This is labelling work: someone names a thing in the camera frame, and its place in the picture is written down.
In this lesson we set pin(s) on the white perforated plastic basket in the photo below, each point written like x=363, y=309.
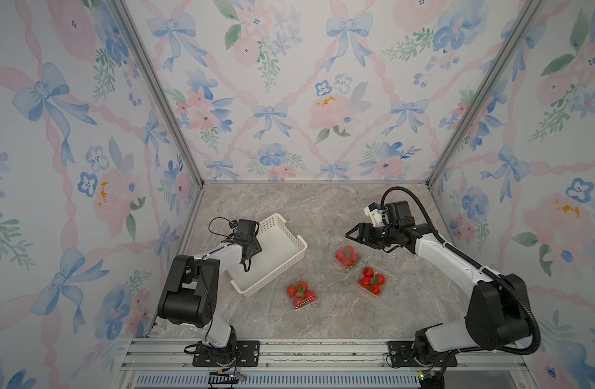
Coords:
x=281, y=249

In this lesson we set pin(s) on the aluminium corner post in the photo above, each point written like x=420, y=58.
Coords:
x=131, y=35
x=518, y=31

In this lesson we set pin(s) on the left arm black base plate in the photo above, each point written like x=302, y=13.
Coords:
x=242, y=353

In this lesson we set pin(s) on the strawberry front with stem down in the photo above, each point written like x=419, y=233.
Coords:
x=298, y=302

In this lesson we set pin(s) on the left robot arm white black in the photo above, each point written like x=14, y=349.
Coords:
x=190, y=294

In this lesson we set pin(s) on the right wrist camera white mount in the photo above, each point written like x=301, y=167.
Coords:
x=397, y=214

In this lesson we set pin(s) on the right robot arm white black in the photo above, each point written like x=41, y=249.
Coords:
x=498, y=316

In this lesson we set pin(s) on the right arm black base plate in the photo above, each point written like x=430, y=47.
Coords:
x=404, y=353

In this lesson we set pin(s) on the aluminium mounting rail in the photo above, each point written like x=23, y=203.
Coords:
x=313, y=363

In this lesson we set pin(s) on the right aluminium corner post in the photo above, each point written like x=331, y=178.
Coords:
x=518, y=31

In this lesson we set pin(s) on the left aluminium corner post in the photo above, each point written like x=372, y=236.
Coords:
x=131, y=35

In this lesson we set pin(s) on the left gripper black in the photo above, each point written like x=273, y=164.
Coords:
x=256, y=245

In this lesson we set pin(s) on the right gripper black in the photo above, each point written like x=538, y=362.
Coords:
x=361, y=232

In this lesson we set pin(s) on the clear plastic clamshell container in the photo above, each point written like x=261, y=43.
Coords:
x=305, y=303

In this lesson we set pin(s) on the clear plastic clamshell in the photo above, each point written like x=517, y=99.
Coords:
x=348, y=257
x=372, y=281

